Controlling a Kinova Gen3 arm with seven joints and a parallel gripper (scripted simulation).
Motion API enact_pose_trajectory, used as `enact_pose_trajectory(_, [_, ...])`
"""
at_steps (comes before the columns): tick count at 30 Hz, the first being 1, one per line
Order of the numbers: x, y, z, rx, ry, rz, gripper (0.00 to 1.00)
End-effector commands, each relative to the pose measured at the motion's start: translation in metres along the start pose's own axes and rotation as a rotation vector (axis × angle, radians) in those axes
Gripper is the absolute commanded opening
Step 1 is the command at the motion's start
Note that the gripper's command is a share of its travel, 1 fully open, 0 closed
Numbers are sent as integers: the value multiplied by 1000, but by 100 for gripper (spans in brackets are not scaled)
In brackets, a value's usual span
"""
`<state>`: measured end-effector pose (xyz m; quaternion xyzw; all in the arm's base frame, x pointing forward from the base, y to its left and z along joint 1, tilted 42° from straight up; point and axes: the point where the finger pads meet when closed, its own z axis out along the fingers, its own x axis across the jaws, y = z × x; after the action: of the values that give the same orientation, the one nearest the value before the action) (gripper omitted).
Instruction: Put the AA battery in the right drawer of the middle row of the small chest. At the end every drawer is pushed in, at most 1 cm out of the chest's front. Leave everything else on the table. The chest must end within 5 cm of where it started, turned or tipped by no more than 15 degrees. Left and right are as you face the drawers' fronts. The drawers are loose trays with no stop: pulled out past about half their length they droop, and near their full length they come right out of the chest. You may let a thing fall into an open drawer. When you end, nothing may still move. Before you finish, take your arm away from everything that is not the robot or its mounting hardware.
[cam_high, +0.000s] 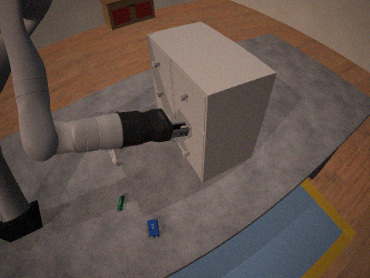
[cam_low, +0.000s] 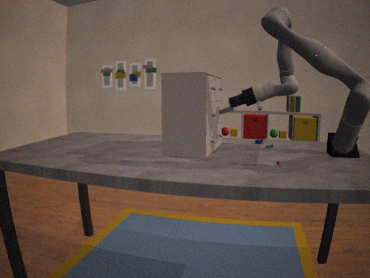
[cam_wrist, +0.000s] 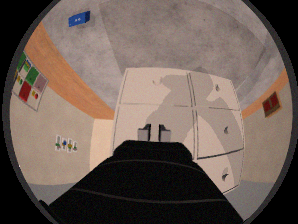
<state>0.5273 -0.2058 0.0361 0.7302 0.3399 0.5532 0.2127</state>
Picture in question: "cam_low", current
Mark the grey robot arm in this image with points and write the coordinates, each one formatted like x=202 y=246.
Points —
x=277 y=23

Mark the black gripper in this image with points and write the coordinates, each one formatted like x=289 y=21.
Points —
x=250 y=96

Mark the beige chest of drawers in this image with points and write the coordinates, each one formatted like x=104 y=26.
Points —
x=184 y=114

